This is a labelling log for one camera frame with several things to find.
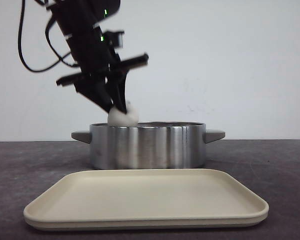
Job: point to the cream rectangular plastic tray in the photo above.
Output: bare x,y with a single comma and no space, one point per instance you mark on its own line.
145,199

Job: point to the stainless steel steamer pot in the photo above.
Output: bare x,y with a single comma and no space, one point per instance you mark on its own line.
149,145

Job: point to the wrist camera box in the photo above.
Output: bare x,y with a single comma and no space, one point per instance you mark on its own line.
114,38

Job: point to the panda bun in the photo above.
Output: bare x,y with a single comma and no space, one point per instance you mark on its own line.
116,118

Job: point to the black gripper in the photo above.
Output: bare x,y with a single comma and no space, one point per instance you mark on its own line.
95,57

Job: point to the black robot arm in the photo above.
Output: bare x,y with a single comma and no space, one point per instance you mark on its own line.
79,16

